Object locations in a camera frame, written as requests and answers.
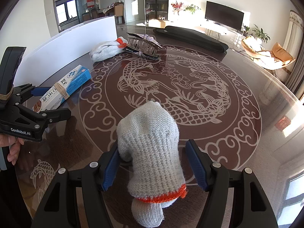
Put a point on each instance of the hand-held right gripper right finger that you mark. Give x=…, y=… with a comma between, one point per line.
x=197, y=166

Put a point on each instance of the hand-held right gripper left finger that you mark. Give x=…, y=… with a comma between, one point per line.
x=110, y=171

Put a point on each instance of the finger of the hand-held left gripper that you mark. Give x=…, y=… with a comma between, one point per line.
x=40, y=90
x=57, y=115

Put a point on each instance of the blue white medicine box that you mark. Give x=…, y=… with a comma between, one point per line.
x=76, y=78

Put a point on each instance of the white knit glove orange cuff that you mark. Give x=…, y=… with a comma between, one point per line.
x=152, y=147
x=104, y=49

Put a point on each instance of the white cardboard box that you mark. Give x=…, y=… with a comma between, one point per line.
x=59, y=45

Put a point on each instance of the person's left hand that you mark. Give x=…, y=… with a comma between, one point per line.
x=13, y=153

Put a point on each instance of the wooden dining chair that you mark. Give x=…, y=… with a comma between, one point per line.
x=95, y=13
x=118, y=10
x=86, y=16

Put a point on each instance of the red door poster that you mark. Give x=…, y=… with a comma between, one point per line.
x=90, y=1

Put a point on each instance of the dining table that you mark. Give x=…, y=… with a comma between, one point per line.
x=105, y=10

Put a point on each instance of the brown hair claw clip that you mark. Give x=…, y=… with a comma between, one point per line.
x=144, y=46

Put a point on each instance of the brown cardboard box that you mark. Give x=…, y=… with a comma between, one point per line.
x=156, y=23

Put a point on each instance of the grey curtain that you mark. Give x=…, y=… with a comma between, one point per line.
x=296, y=76

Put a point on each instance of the white television stand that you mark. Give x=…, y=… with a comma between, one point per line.
x=213, y=32

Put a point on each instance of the orange lounge chair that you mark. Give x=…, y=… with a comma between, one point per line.
x=281, y=53

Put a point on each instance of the small potted plant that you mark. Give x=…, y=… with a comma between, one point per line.
x=246, y=29

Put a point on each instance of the large potted plant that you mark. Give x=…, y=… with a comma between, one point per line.
x=260, y=33

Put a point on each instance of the dark glass cabinet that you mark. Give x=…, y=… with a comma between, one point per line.
x=156, y=0

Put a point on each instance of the black television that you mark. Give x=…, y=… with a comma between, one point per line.
x=224, y=14

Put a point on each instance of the green leafy plant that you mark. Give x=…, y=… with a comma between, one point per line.
x=192, y=8

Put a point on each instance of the red flower plant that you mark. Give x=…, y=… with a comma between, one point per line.
x=177, y=5

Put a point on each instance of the covered floor air conditioner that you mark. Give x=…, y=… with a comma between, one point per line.
x=294, y=35

